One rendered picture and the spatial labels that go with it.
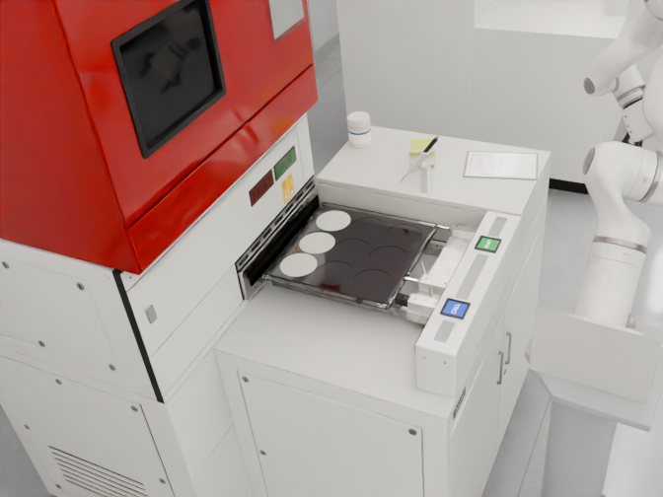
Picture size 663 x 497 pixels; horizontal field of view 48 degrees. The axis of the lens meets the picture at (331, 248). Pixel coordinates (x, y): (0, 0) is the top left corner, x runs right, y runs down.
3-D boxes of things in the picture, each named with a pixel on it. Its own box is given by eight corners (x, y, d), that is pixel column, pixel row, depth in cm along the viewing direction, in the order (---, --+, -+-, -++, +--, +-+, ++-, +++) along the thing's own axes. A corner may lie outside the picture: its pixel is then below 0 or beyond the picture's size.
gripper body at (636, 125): (656, 89, 207) (674, 124, 206) (624, 106, 214) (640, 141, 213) (645, 91, 202) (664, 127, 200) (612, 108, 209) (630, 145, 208)
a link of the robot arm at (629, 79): (625, 92, 203) (651, 81, 205) (603, 48, 204) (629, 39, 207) (608, 104, 211) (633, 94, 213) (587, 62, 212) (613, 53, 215)
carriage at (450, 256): (406, 320, 187) (405, 312, 185) (454, 238, 212) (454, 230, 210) (437, 327, 184) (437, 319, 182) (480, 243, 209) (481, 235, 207)
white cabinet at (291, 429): (260, 531, 240) (211, 350, 190) (378, 333, 306) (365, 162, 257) (451, 608, 214) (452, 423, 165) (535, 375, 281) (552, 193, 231)
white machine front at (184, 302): (157, 401, 177) (111, 271, 153) (313, 214, 234) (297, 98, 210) (168, 405, 176) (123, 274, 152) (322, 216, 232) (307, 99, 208)
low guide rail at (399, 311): (272, 285, 208) (270, 277, 206) (275, 281, 209) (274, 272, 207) (443, 328, 188) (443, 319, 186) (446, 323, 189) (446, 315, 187)
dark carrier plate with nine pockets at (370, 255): (266, 275, 200) (266, 273, 199) (324, 206, 224) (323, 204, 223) (385, 304, 186) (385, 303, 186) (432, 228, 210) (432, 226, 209)
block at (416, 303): (407, 310, 186) (406, 301, 184) (412, 301, 188) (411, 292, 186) (438, 317, 183) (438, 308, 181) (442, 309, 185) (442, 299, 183)
